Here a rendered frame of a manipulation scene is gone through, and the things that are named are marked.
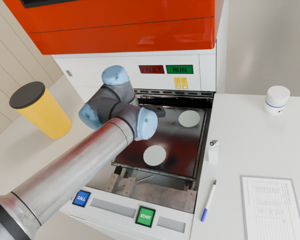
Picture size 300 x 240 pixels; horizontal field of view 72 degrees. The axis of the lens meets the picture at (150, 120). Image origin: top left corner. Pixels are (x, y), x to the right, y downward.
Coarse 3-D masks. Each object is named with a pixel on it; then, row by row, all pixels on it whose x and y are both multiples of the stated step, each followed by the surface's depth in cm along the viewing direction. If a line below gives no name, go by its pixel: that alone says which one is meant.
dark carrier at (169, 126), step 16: (176, 112) 100; (160, 128) 96; (176, 128) 94; (192, 128) 92; (144, 144) 93; (160, 144) 91; (176, 144) 89; (192, 144) 87; (128, 160) 90; (176, 160) 84; (192, 160) 82
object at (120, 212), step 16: (96, 192) 77; (64, 208) 77; (80, 208) 75; (96, 208) 73; (112, 208) 72; (128, 208) 71; (160, 208) 68; (112, 224) 71; (128, 224) 67; (160, 224) 65; (176, 224) 64
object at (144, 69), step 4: (140, 68) 94; (144, 68) 94; (148, 68) 93; (152, 68) 92; (156, 68) 92; (160, 68) 91; (144, 72) 96; (148, 72) 95; (152, 72) 94; (156, 72) 94; (160, 72) 93
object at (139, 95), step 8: (136, 96) 110; (144, 96) 108; (152, 96) 106; (160, 96) 104; (168, 96) 103; (176, 96) 101; (184, 96) 100; (192, 96) 98; (200, 96) 97; (208, 96) 96; (144, 104) 114; (152, 104) 111; (160, 104) 110; (168, 104) 109; (176, 104) 107; (184, 104) 106
